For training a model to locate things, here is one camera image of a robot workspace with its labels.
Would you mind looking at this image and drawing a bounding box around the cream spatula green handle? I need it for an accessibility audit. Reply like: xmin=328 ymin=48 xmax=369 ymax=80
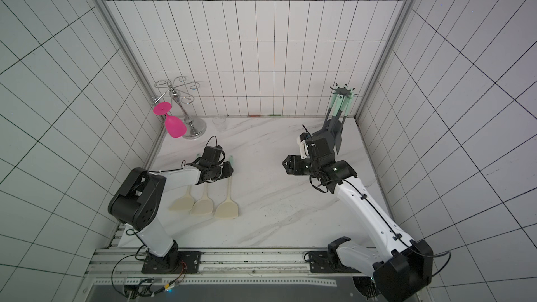
xmin=169 ymin=185 xmax=195 ymax=211

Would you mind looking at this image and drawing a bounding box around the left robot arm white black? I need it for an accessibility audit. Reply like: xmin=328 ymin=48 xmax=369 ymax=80
xmin=108 ymin=161 xmax=234 ymax=274

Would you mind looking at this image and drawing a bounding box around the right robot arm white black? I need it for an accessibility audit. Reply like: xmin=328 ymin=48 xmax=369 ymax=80
xmin=282 ymin=155 xmax=434 ymax=301

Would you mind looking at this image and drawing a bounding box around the grey kitchen utensil rack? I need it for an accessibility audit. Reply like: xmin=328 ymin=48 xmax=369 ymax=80
xmin=322 ymin=83 xmax=357 ymax=153

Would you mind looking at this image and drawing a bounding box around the chrome glass holder stand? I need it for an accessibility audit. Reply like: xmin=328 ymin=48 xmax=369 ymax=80
xmin=152 ymin=76 xmax=206 ymax=140

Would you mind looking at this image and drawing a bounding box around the small clear glass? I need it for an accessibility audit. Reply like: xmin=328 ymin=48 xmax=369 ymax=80
xmin=213 ymin=116 xmax=227 ymax=131

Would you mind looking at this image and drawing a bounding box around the pink plastic wine glass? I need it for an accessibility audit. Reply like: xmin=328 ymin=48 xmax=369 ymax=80
xmin=153 ymin=102 xmax=187 ymax=138

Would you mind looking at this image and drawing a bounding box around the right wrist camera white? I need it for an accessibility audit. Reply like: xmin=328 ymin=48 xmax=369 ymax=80
xmin=297 ymin=131 xmax=334 ymax=159

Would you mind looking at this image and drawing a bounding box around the grey utensil green handle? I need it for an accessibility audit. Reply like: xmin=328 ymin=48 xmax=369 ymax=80
xmin=324 ymin=94 xmax=345 ymax=132

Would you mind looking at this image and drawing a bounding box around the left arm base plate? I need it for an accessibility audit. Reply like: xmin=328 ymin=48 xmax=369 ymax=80
xmin=141 ymin=250 xmax=202 ymax=275

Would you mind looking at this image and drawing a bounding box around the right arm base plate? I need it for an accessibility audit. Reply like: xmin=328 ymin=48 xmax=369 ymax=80
xmin=303 ymin=250 xmax=357 ymax=274

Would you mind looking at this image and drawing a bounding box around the aluminium mounting rail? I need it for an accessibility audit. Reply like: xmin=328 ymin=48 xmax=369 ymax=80
xmin=86 ymin=248 xmax=364 ymax=289

